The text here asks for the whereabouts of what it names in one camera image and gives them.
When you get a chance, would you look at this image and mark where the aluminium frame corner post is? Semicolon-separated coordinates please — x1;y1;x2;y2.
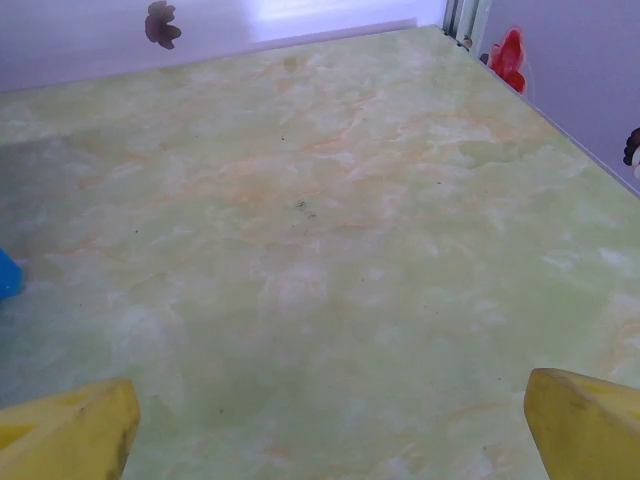
442;0;494;53

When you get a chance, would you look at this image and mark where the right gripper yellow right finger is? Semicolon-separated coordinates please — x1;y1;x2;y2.
522;367;640;480

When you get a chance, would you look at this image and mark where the blue three-compartment sorting bin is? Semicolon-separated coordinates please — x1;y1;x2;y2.
0;245;25;302

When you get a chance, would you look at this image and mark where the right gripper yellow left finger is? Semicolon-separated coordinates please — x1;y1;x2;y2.
0;377;142;480

